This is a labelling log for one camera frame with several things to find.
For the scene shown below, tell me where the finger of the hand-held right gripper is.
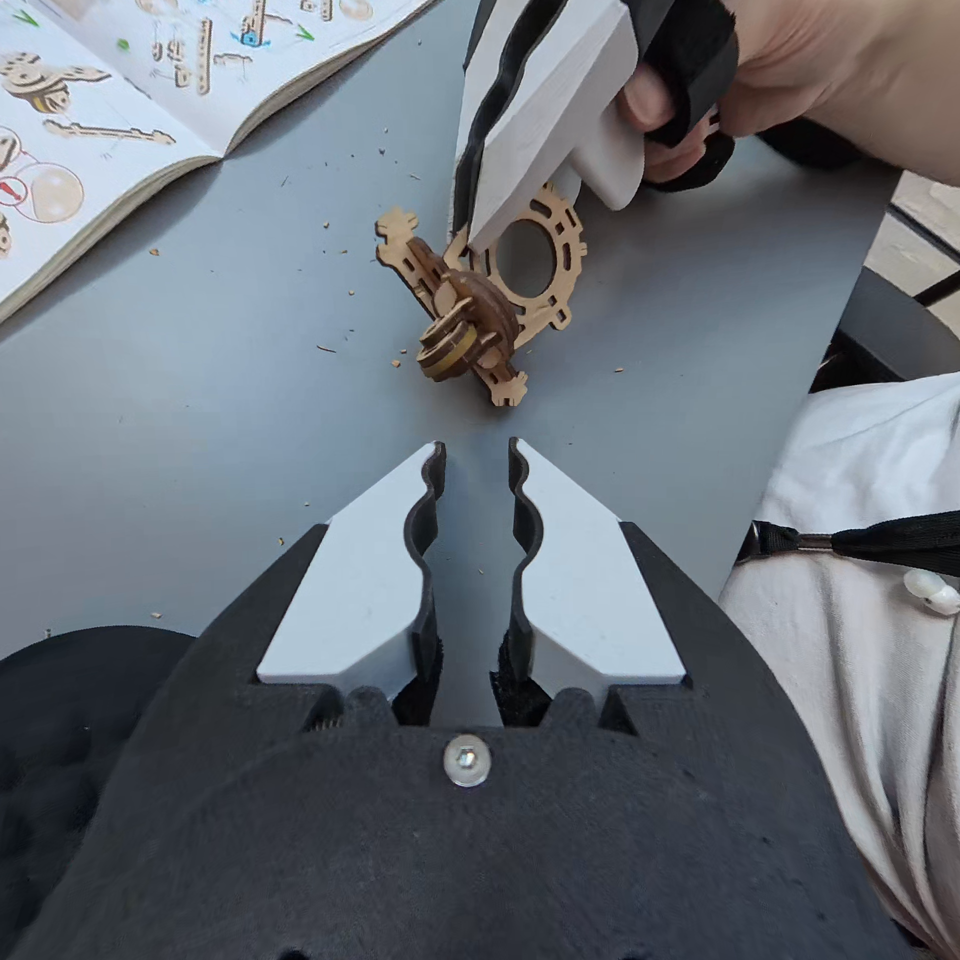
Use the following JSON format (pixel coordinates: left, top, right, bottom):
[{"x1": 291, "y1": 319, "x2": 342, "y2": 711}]
[
  {"x1": 448, "y1": 0, "x2": 546, "y2": 230},
  {"x1": 465, "y1": 0, "x2": 641, "y2": 246}
]

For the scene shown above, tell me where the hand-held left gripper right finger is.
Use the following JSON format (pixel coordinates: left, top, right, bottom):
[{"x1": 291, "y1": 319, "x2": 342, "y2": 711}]
[{"x1": 491, "y1": 437, "x2": 693, "y2": 705}]

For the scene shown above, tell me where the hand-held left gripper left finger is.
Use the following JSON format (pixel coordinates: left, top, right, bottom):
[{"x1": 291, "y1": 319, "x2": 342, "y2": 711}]
[{"x1": 256, "y1": 441, "x2": 449, "y2": 705}]

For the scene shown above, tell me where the wooden gear ring piece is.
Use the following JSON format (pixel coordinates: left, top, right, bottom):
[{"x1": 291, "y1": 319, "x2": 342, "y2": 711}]
[{"x1": 442, "y1": 180, "x2": 590, "y2": 331}]

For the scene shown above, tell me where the wooden puzzle model assembly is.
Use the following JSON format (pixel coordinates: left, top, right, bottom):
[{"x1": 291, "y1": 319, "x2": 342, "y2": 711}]
[{"x1": 375, "y1": 207, "x2": 530, "y2": 408}]

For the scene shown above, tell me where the grey desk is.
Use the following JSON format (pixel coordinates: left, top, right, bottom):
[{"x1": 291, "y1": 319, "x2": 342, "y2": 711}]
[{"x1": 0, "y1": 0, "x2": 905, "y2": 727}]

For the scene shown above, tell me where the person's right hand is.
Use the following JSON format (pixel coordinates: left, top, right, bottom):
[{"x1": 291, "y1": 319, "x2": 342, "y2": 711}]
[{"x1": 622, "y1": 0, "x2": 960, "y2": 189}]

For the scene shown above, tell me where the person's white shirt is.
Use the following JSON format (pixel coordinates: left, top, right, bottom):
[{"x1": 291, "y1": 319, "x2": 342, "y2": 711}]
[{"x1": 718, "y1": 371, "x2": 960, "y2": 954}]

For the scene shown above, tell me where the black chair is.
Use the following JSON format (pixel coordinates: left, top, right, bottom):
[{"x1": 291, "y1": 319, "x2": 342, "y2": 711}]
[{"x1": 810, "y1": 266, "x2": 960, "y2": 391}]

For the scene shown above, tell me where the black quilted wrist pad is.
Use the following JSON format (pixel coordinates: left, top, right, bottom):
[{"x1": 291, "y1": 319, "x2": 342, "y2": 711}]
[{"x1": 0, "y1": 628, "x2": 198, "y2": 954}]

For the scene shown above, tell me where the open instruction booklet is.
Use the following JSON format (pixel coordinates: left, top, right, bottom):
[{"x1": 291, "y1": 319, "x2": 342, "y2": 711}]
[{"x1": 0, "y1": 0, "x2": 447, "y2": 324}]

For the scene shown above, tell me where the black strap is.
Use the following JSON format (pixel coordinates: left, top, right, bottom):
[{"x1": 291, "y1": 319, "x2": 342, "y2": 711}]
[{"x1": 738, "y1": 510, "x2": 960, "y2": 579}]

